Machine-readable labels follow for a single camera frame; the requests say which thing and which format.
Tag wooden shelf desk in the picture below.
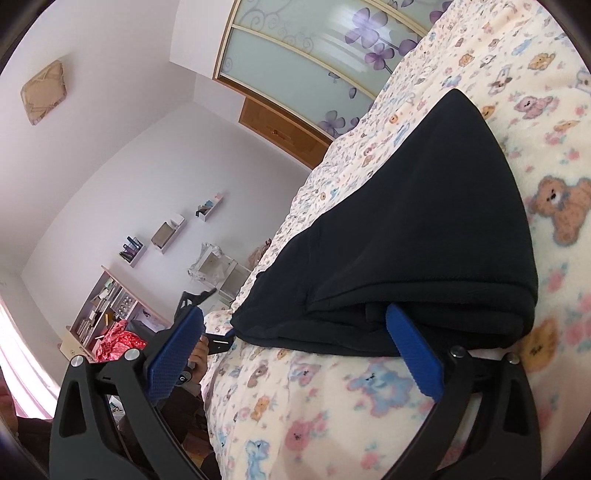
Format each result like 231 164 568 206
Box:
59 265 169 363

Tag white wall shelf with books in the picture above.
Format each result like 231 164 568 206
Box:
119 236 147 267

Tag black pants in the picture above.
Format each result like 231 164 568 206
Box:
229 89 540 358

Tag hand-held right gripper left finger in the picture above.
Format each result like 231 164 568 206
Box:
48 305 213 480

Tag teddy bear printed blanket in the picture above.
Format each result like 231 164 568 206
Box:
203 0 591 480

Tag white wall shelf with trinkets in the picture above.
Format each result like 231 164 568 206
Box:
195 194 224 222

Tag red pink crumpled fabric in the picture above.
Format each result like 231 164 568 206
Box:
95 320 147 363

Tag person's left hand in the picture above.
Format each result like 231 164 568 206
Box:
187 339 212 385

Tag white wall shelf with box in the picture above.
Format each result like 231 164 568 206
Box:
151 215 186 254

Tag frosted floral sliding-door wardrobe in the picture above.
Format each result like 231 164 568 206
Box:
213 0 455 141

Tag square beige ceiling lamp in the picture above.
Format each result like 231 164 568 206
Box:
20 59 70 126

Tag white rack with plastic cover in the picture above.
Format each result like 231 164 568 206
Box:
187 244 252 306

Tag person's left forearm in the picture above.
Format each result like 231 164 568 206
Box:
161 382 212 446

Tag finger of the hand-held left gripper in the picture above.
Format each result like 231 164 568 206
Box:
203 329 237 356
174 287 218 326

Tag pink curtain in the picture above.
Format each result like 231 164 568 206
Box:
0 295 56 418

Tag wooden door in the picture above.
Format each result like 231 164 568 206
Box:
239 95 331 171

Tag brown box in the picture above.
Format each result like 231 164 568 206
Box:
152 223 176 247

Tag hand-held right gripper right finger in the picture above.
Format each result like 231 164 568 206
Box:
385 302 542 480

